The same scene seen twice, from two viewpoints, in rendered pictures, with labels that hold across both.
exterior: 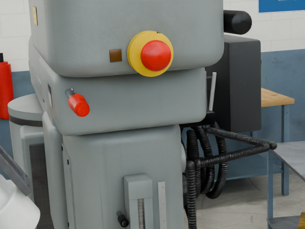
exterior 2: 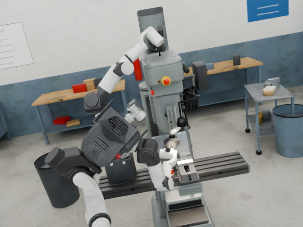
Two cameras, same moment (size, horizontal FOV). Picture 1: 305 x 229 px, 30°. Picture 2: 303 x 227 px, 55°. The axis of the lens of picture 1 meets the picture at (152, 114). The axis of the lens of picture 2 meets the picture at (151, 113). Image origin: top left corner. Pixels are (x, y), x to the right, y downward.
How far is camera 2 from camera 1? 1.17 m
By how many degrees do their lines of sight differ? 15
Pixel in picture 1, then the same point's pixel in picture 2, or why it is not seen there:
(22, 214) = (142, 114)
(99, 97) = (158, 88)
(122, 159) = (165, 101)
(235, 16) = (185, 69)
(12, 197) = (140, 111)
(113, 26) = (158, 75)
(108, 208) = (162, 112)
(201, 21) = (176, 72)
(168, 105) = (173, 89)
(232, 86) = (198, 78)
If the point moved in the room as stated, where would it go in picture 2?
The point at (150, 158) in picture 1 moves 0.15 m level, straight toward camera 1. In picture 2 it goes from (171, 101) to (169, 108)
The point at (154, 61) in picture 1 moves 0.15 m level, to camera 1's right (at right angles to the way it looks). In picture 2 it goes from (166, 83) to (189, 80)
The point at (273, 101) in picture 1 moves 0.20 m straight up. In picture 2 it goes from (253, 64) to (252, 54)
